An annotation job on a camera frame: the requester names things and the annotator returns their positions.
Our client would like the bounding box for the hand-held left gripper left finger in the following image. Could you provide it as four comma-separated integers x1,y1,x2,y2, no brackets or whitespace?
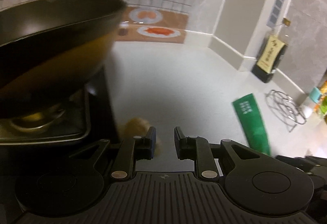
69,126,157,180

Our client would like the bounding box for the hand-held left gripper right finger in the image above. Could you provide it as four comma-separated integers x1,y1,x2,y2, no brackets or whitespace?
174,126,274,180

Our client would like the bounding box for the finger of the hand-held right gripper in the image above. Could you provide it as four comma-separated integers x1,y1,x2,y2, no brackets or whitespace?
275,155,310,171

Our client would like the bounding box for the garlic bulb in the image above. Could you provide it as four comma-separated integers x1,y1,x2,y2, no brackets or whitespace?
122,117,162,156

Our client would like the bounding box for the small green packet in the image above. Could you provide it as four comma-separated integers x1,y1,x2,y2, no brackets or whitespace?
232,93,271,156

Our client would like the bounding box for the black gas stove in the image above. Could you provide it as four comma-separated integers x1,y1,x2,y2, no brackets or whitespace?
0,64,122,181

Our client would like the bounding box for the metal steamer rack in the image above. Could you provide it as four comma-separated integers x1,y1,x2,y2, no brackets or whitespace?
265,89,307,133

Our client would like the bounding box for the salt shaker with teal lid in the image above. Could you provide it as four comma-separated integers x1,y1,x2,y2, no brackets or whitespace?
301,87,323,118

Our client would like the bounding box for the dark soy sauce bottle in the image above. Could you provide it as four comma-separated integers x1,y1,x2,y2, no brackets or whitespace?
251,18,289,84

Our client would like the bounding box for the black wok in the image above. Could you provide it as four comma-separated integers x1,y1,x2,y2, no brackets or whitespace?
0,0,127,102

